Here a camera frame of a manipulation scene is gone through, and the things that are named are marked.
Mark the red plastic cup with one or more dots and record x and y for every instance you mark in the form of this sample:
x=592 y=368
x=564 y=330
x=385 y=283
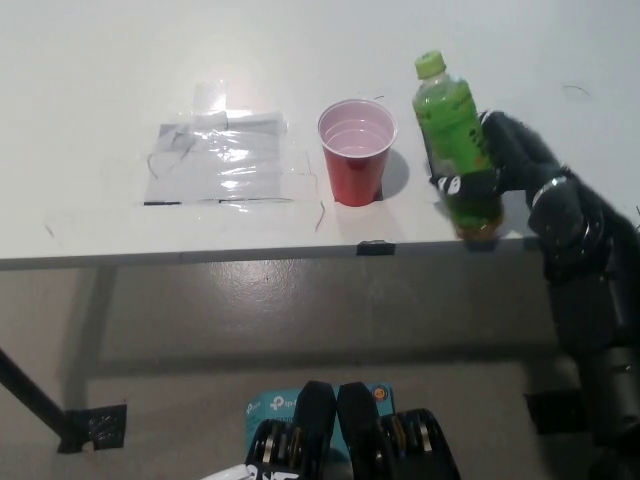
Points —
x=356 y=170

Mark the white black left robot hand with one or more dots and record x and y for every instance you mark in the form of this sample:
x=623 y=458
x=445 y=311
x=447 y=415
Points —
x=245 y=472

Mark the clear tape strip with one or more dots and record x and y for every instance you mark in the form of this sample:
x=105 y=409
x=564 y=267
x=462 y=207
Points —
x=210 y=100

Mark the green tea plastic bottle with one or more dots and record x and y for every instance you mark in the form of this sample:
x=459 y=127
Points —
x=450 y=130

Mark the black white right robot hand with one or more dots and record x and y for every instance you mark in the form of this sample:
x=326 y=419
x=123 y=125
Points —
x=520 y=155

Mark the black table leg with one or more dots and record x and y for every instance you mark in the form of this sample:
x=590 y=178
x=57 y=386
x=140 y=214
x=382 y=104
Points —
x=30 y=395

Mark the taped clear plastic sheet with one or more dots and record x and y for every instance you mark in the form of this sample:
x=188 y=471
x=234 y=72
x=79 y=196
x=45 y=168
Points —
x=220 y=165

